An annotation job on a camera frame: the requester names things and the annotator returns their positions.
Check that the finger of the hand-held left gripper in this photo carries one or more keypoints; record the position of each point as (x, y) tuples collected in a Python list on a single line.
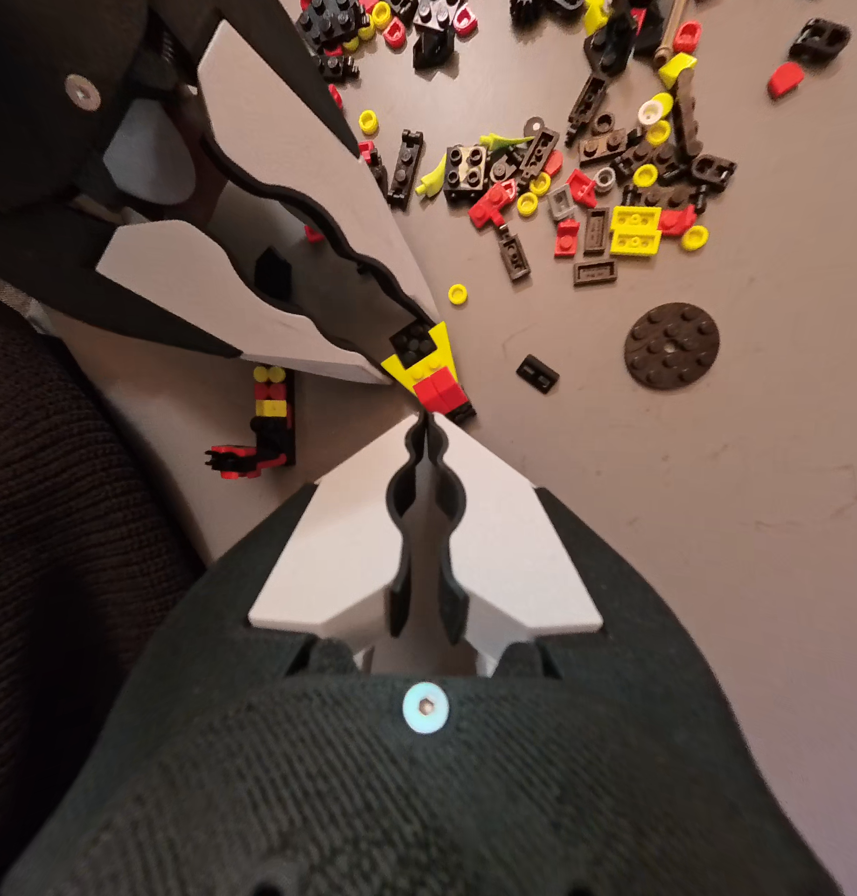
[(190, 280), (281, 126)]

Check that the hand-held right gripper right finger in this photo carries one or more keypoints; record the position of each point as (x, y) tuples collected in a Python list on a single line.
[(519, 560)]

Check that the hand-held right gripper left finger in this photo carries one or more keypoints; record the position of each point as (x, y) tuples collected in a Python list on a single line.
[(330, 560)]

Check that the red black yellow lego assembly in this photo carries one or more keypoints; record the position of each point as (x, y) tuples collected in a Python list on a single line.
[(274, 420)]

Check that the yellow wedge lego assembly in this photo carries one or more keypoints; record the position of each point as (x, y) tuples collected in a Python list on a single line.
[(428, 371)]

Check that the black lego tile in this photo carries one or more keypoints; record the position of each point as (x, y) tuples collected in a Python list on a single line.
[(273, 276), (537, 374)]

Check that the small red lego piece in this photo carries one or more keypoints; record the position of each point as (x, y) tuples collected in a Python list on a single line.
[(314, 234)]

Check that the round brown lego plate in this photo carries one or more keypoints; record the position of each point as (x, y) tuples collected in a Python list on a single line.
[(672, 346)]

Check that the pile of loose lego pieces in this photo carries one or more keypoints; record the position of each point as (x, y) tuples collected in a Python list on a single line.
[(575, 175)]

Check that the red curved lego slope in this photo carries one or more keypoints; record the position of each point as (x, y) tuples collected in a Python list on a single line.
[(785, 80)]

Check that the black lego connector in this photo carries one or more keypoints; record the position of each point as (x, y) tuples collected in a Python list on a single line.
[(820, 38)]

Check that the person's black knit sweater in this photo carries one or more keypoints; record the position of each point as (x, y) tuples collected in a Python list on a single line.
[(64, 525)]

